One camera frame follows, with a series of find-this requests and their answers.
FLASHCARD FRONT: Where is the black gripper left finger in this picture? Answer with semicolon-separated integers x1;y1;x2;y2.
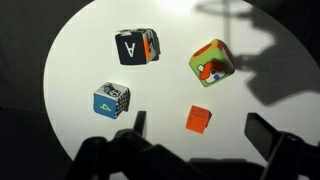
133;110;148;138

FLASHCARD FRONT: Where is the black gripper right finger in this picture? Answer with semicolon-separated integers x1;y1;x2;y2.
244;112;288;163

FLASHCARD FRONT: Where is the black soft letter A block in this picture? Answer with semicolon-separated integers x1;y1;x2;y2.
114;27;162;66

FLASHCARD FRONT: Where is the blue soft number 4 block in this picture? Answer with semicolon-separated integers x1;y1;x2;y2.
92;81;131;120

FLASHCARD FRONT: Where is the small orange wooden cube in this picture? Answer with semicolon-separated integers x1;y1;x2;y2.
185;104;213;135

